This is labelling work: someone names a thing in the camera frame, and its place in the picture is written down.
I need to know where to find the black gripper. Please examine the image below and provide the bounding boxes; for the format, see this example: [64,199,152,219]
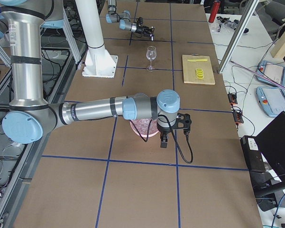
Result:
[134,17,155,38]
[157,124,175,148]

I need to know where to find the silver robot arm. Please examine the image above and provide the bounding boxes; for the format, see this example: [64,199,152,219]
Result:
[105,0,155,41]
[0,0,180,147]

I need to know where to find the clear wine glass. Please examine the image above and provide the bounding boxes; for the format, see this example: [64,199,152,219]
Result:
[146,46,156,72]

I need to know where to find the pink ribbed bowl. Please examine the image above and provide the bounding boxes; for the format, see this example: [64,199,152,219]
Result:
[129,118,159,138]

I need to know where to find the yellow plastic knife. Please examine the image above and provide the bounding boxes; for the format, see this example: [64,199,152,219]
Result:
[187,58,208,62]

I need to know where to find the bamboo cutting board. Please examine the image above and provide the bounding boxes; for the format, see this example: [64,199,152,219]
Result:
[182,55,215,85]

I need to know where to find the yellow lemon slices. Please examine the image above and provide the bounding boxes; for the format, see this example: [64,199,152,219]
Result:
[195,68,204,80]

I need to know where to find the red thermos bottle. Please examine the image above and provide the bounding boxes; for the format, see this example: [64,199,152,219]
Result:
[208,0,221,23]

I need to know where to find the clear plastic bag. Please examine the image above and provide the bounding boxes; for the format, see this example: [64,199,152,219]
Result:
[209,16,239,33]

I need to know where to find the orange black connector strip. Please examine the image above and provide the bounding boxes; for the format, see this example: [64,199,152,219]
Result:
[228,93,244,125]

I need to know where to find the black box with label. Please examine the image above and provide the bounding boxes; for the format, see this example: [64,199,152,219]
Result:
[240,135,266,173]

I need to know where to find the black monitor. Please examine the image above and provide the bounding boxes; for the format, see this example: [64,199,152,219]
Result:
[255,111,285,198]

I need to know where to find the near blue teach pendant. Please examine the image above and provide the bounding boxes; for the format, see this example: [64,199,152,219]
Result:
[256,86,285,117]

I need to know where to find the blue teach pendant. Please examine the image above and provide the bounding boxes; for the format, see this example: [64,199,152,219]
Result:
[256,86,285,117]
[256,60,285,86]

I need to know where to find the far blue teach pendant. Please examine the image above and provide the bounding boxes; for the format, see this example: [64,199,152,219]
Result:
[256,60,285,86]

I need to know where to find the wooden plank stand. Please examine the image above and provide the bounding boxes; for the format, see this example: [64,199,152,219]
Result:
[270,14,285,59]

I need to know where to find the black camera cable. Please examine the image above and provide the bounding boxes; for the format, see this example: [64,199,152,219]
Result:
[136,113,194,164]

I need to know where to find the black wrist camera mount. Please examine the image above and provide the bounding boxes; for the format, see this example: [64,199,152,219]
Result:
[172,113,192,135]

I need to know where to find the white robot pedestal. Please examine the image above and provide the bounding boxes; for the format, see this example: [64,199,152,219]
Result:
[75,0,118,78]

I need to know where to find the aluminium frame post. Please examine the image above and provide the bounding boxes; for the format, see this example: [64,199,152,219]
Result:
[218,0,259,74]

